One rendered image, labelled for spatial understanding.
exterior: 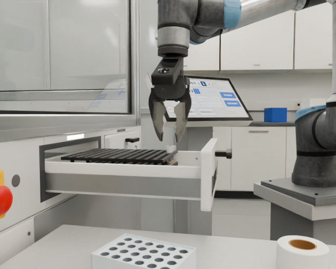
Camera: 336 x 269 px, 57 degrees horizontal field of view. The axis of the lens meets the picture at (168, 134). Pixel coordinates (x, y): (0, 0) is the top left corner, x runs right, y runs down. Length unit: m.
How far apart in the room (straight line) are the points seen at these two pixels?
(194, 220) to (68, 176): 1.11
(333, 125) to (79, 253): 0.67
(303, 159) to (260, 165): 2.74
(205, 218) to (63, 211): 1.08
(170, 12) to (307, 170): 0.59
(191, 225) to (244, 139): 2.15
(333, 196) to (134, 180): 0.53
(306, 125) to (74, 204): 0.68
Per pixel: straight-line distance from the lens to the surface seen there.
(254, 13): 0.95
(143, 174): 0.59
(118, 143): 0.99
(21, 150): 0.61
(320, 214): 0.91
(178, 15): 0.73
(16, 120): 0.60
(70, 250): 0.58
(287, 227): 1.05
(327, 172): 1.00
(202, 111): 1.52
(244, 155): 3.70
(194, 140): 1.59
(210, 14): 0.76
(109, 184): 0.62
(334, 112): 0.90
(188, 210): 1.64
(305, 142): 1.00
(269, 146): 3.74
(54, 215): 0.72
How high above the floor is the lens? 0.99
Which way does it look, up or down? 4 degrees down
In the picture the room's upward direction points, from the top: straight up
